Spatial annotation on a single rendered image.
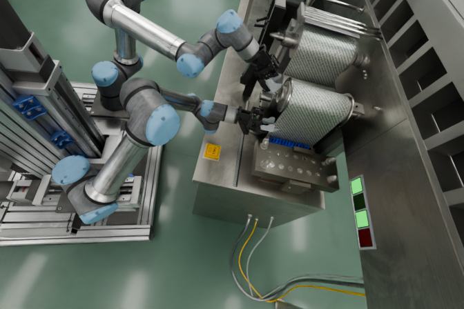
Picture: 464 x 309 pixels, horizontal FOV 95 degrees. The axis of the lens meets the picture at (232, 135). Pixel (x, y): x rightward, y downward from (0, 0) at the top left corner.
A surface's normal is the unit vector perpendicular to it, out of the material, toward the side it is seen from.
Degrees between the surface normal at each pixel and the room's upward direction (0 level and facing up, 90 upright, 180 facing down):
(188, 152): 0
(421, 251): 90
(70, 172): 7
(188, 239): 0
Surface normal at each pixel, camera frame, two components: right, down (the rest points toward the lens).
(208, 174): 0.20, -0.50
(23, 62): 0.05, 0.87
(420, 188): -0.97, -0.24
